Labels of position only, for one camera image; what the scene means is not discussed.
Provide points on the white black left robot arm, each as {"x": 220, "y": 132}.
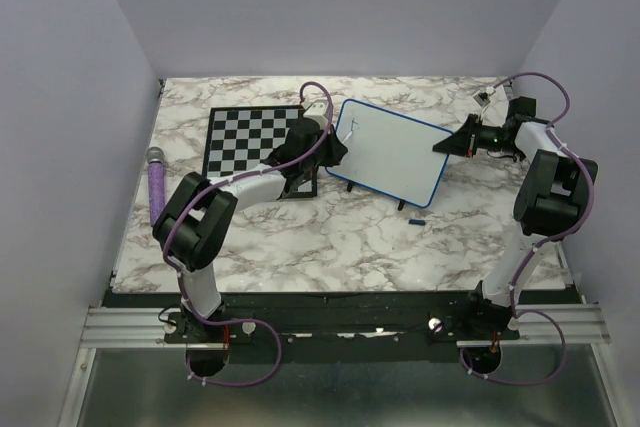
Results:
{"x": 193, "y": 225}

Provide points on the blue framed whiteboard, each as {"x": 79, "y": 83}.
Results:
{"x": 390, "y": 153}

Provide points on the purple toy microphone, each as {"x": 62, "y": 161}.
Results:
{"x": 156, "y": 170}

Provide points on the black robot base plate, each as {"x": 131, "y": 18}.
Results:
{"x": 338, "y": 328}

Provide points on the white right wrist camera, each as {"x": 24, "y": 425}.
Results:
{"x": 482, "y": 97}

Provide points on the black white chessboard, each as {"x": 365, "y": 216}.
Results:
{"x": 239, "y": 138}

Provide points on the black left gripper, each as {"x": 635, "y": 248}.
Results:
{"x": 336, "y": 151}

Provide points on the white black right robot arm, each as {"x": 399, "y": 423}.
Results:
{"x": 550, "y": 205}

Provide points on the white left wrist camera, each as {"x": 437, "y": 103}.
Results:
{"x": 318, "y": 111}

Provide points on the white blue whiteboard marker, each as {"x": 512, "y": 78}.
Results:
{"x": 347, "y": 137}

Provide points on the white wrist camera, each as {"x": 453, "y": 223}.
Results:
{"x": 318, "y": 111}
{"x": 482, "y": 97}

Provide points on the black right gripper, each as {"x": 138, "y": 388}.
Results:
{"x": 459, "y": 142}

